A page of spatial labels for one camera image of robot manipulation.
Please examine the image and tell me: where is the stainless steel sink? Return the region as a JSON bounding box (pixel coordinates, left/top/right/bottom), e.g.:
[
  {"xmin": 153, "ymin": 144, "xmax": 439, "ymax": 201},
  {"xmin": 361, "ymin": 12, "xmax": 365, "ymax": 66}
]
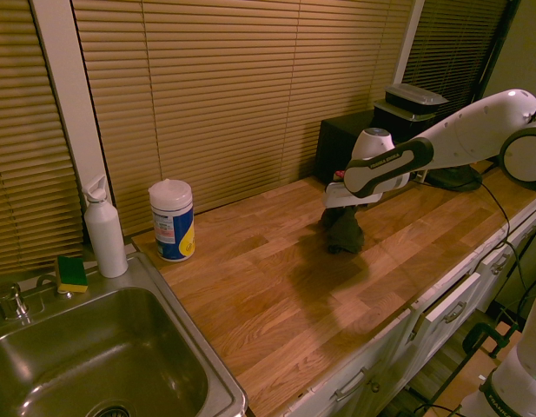
[{"xmin": 0, "ymin": 251, "xmax": 248, "ymax": 417}]

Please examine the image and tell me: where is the chrome faucet handle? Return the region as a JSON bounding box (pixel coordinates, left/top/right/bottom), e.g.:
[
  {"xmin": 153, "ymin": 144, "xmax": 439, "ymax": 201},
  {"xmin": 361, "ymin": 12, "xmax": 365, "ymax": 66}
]
[{"xmin": 0, "ymin": 281, "xmax": 33, "ymax": 321}]

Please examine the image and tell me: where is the green and yellow sponge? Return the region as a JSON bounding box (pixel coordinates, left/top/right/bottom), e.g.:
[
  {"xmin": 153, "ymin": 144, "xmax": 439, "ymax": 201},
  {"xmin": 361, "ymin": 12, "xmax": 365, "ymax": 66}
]
[{"xmin": 55, "ymin": 255, "xmax": 89, "ymax": 295}]

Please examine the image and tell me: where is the dark green cloth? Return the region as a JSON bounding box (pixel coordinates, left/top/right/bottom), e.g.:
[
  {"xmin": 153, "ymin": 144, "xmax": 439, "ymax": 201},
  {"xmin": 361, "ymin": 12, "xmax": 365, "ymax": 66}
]
[{"xmin": 320, "ymin": 205, "xmax": 366, "ymax": 255}]

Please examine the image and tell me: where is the black lidded food container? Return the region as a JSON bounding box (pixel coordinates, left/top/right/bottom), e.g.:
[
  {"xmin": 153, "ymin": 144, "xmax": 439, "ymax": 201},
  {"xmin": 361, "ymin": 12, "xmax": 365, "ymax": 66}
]
[
  {"xmin": 383, "ymin": 83, "xmax": 450, "ymax": 115},
  {"xmin": 372, "ymin": 98, "xmax": 438, "ymax": 144}
]

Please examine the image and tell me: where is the white disinfecting wipes canister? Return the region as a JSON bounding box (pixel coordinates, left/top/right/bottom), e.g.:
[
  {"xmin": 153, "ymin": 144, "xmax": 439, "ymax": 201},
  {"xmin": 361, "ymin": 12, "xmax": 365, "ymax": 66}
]
[{"xmin": 148, "ymin": 177, "xmax": 196, "ymax": 263}]

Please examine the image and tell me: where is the black bar clamp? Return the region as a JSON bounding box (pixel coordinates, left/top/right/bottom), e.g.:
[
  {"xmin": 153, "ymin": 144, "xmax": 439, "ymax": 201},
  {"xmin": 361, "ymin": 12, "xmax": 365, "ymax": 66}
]
[{"xmin": 461, "ymin": 320, "xmax": 521, "ymax": 360}]

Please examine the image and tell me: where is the dark camera stand pole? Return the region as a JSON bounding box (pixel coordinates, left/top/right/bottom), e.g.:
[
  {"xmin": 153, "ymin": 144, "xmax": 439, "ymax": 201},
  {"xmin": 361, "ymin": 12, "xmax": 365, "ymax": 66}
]
[{"xmin": 479, "ymin": 0, "xmax": 522, "ymax": 99}]

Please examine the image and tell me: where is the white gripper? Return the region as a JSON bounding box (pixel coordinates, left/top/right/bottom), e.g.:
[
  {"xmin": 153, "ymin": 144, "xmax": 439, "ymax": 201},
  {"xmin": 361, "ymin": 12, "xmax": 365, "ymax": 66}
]
[{"xmin": 321, "ymin": 180, "xmax": 384, "ymax": 210}]

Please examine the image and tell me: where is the black power cable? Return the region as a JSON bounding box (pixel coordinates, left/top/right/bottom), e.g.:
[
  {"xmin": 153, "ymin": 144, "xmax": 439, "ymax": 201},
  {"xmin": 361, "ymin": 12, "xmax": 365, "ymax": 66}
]
[{"xmin": 479, "ymin": 180, "xmax": 536, "ymax": 325}]

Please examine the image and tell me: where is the black box speaker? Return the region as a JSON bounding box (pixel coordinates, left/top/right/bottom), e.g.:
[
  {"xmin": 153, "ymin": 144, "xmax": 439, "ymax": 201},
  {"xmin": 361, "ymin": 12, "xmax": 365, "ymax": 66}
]
[{"xmin": 314, "ymin": 108, "xmax": 378, "ymax": 185}]

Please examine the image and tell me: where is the white water bottle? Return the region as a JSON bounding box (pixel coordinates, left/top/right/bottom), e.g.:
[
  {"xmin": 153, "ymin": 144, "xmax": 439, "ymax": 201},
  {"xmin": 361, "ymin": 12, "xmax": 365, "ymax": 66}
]
[{"xmin": 81, "ymin": 174, "xmax": 129, "ymax": 279}]

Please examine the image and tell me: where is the metal drawer handle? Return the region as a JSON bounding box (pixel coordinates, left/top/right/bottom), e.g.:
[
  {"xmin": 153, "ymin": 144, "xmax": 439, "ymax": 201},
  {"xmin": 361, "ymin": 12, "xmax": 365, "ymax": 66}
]
[{"xmin": 442, "ymin": 301, "xmax": 467, "ymax": 323}]

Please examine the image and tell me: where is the narrow beige window blind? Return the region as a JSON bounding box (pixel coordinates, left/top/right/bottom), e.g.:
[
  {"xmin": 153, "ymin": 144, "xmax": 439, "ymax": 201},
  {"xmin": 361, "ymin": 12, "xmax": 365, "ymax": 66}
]
[{"xmin": 0, "ymin": 0, "xmax": 85, "ymax": 275}]

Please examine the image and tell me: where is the white kitchen cabinet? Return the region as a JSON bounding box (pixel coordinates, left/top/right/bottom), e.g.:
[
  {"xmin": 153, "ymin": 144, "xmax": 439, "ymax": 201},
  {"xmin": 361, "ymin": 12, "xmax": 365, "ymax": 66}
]
[{"xmin": 288, "ymin": 190, "xmax": 536, "ymax": 417}]

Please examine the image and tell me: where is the dark window blind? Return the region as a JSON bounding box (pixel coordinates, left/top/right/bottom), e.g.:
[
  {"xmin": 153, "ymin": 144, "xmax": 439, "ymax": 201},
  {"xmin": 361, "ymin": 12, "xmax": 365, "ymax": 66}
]
[{"xmin": 400, "ymin": 0, "xmax": 510, "ymax": 115}]

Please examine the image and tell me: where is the wide beige window blind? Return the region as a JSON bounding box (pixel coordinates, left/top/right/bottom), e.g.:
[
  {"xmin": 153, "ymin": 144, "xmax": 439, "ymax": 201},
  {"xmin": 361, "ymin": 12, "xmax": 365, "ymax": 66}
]
[{"xmin": 70, "ymin": 0, "xmax": 414, "ymax": 235}]

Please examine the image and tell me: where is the white open drawer front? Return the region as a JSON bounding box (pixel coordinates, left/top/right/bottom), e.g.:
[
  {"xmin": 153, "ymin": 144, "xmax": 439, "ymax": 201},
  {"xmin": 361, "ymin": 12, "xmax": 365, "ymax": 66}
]
[{"xmin": 423, "ymin": 271, "xmax": 482, "ymax": 323}]

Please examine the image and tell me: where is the black flat stand base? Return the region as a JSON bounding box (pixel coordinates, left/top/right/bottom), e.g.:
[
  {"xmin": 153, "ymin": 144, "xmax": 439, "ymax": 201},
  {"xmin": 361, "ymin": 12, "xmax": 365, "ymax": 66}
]
[{"xmin": 423, "ymin": 163, "xmax": 485, "ymax": 193}]

